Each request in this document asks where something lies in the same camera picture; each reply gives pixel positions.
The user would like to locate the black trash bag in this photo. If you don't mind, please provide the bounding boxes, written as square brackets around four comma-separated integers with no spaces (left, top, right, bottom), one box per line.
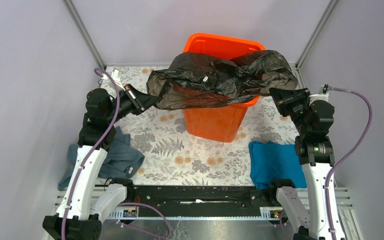
[146,50,298,111]

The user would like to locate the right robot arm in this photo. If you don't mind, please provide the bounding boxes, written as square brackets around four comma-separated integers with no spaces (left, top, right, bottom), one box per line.
[266,86,347,240]

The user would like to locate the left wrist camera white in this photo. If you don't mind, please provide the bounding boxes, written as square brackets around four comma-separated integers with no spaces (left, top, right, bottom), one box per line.
[101,68,126,92]

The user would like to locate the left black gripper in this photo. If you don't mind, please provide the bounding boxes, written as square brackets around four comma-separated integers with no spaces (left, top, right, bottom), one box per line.
[105,83,160,124]

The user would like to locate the orange plastic trash bin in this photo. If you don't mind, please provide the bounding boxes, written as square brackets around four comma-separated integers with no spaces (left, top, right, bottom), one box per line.
[183,33,265,143]

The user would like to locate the grey-blue cloth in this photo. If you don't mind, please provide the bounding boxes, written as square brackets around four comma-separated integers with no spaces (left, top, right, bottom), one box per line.
[57,127,145,191]

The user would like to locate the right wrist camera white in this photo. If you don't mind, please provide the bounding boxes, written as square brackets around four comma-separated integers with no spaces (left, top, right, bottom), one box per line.
[309,84,331,104]

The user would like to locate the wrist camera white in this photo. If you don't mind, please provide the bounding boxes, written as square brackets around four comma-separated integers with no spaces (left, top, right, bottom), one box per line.
[101,68,126,92]
[309,84,331,104]

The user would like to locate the slotted metal cable duct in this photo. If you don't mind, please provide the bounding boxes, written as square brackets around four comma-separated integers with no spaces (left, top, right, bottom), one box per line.
[107,207,280,222]

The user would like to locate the floral patterned mat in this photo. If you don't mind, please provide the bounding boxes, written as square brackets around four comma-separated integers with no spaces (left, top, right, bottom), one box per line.
[86,65,324,187]

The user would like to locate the bright blue cloth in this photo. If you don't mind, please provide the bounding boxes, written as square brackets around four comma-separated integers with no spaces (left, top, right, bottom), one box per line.
[248,141,307,190]

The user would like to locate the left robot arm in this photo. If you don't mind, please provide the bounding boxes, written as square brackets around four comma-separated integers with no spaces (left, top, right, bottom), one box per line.
[42,84,160,240]

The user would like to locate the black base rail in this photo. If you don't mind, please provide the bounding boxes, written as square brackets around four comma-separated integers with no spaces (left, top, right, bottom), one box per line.
[125,185,281,211]

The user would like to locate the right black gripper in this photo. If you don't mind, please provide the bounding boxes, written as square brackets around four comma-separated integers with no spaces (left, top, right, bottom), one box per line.
[268,87,312,136]

